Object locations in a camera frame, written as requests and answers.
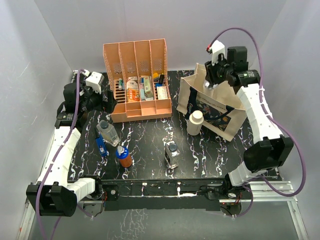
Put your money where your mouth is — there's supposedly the small clear glass bottle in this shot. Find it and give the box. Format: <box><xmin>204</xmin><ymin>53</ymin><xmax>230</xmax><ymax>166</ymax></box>
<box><xmin>164</xmin><ymin>140</ymin><xmax>181</xmax><ymax>170</ymax></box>

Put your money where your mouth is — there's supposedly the orange spiral notebook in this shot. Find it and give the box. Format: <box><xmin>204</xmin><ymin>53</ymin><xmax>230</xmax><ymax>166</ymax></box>
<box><xmin>126</xmin><ymin>88</ymin><xmax>140</xmax><ymax>103</ymax></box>

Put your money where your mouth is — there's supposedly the tall clear square bottle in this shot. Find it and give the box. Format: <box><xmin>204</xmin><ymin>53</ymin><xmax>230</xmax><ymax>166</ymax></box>
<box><xmin>96</xmin><ymin>120</ymin><xmax>120</xmax><ymax>147</ymax></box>

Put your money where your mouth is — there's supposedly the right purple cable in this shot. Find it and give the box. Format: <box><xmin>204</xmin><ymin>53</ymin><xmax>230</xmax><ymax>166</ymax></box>
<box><xmin>209</xmin><ymin>27</ymin><xmax>307</xmax><ymax>218</ymax></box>

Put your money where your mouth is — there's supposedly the white red label card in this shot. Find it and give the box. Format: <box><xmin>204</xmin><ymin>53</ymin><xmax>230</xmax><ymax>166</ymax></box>
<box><xmin>157</xmin><ymin>86</ymin><xmax>168</xmax><ymax>100</ymax></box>

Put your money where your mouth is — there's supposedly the green white glue stick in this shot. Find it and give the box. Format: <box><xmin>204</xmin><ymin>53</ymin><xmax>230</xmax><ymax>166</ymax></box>
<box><xmin>118</xmin><ymin>78</ymin><xmax>123</xmax><ymax>91</ymax></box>

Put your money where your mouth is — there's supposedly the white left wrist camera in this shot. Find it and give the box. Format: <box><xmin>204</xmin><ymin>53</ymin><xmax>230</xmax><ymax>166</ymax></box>
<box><xmin>85</xmin><ymin>71</ymin><xmax>104</xmax><ymax>94</ymax></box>

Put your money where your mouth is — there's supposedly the blue black stapler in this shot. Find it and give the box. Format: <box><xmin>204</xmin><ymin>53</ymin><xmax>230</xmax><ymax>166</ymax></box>
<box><xmin>95</xmin><ymin>134</ymin><xmax>109</xmax><ymax>157</ymax></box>

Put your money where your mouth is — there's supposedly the white label packet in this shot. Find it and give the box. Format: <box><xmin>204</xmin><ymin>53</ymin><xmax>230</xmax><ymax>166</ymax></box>
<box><xmin>126</xmin><ymin>76</ymin><xmax>139</xmax><ymax>90</ymax></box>

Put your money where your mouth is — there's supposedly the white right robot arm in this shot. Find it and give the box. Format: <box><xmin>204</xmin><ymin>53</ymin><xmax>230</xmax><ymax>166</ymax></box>
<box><xmin>204</xmin><ymin>41</ymin><xmax>294</xmax><ymax>199</ymax></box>

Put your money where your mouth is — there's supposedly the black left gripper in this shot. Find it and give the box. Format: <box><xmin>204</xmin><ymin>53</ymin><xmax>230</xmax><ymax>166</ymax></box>
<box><xmin>80</xmin><ymin>81</ymin><xmax>117</xmax><ymax>114</ymax></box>

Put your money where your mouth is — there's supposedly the orange bottle blue cap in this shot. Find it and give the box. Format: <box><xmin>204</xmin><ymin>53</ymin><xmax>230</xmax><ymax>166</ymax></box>
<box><xmin>116</xmin><ymin>145</ymin><xmax>133</xmax><ymax>168</ymax></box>

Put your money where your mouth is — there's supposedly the peach plastic desk organizer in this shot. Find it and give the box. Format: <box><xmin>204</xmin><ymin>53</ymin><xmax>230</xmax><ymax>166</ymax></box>
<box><xmin>103</xmin><ymin>38</ymin><xmax>172</xmax><ymax>123</ymax></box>

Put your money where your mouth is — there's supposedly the purple cable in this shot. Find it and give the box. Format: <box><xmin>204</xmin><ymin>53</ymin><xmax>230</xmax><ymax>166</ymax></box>
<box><xmin>36</xmin><ymin>68</ymin><xmax>88</xmax><ymax>240</ymax></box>
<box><xmin>209</xmin><ymin>27</ymin><xmax>307</xmax><ymax>218</ymax></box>

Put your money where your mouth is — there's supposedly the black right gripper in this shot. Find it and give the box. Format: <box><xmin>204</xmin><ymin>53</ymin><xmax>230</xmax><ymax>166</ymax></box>
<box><xmin>204</xmin><ymin>54</ymin><xmax>233</xmax><ymax>86</ymax></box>

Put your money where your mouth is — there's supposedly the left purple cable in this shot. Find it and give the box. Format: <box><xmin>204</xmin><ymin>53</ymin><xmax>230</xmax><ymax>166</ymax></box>
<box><xmin>36</xmin><ymin>68</ymin><xmax>88</xmax><ymax>240</ymax></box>

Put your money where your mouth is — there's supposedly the green cardboard box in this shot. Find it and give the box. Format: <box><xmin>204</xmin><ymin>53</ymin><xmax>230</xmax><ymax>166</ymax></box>
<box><xmin>143</xmin><ymin>76</ymin><xmax>153</xmax><ymax>98</ymax></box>

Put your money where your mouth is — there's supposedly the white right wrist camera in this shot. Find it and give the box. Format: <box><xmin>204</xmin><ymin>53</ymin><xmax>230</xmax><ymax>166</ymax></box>
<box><xmin>206</xmin><ymin>40</ymin><xmax>225</xmax><ymax>66</ymax></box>

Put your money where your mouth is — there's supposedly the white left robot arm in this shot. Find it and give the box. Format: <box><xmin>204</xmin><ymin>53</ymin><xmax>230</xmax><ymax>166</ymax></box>
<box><xmin>26</xmin><ymin>82</ymin><xmax>104</xmax><ymax>217</ymax></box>

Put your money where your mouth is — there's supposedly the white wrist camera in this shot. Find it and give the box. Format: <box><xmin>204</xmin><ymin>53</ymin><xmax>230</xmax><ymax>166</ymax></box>
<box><xmin>206</xmin><ymin>40</ymin><xmax>225</xmax><ymax>66</ymax></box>
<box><xmin>85</xmin><ymin>71</ymin><xmax>104</xmax><ymax>94</ymax></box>

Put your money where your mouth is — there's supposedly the cream cylindrical bottle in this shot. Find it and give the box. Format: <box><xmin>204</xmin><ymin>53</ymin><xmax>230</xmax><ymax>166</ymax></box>
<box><xmin>186</xmin><ymin>110</ymin><xmax>204</xmax><ymax>136</ymax></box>

